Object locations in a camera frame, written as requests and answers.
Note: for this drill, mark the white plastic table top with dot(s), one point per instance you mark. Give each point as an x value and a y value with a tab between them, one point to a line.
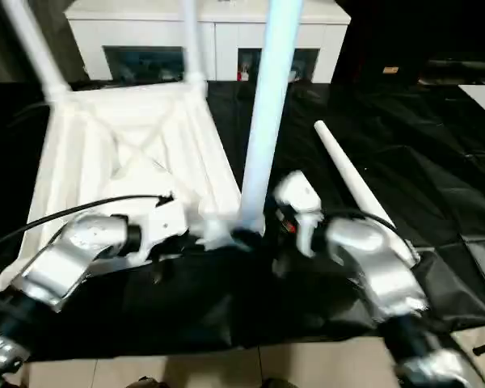
125	153

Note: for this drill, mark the grey curtain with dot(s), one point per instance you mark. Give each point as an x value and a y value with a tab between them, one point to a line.
8	52

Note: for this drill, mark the black mat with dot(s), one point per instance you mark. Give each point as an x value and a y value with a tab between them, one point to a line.
388	161

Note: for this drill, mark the small yellow label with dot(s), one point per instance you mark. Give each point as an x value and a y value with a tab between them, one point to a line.
391	70

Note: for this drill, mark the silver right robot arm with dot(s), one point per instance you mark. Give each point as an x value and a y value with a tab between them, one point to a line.
372	262

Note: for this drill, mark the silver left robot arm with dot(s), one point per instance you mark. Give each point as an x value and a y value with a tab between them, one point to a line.
64	258

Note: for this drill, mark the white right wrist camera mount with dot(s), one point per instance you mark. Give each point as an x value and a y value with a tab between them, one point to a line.
303	198

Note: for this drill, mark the white cabinet with glass doors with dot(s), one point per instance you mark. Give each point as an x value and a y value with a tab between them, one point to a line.
153	28

